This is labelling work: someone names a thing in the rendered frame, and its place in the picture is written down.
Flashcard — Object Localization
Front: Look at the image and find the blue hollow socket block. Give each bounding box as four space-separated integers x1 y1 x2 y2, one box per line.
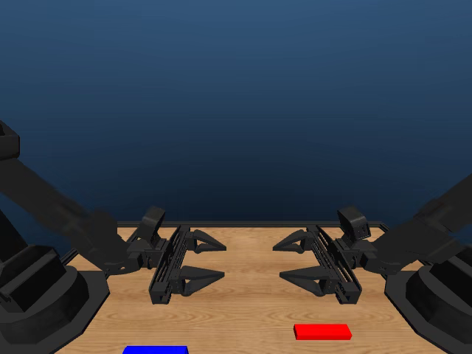
122 345 190 354

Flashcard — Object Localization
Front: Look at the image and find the thin red peg bar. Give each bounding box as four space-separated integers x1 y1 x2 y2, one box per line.
294 324 353 341

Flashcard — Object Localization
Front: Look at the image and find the black table frame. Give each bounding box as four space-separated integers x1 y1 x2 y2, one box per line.
60 220 390 265

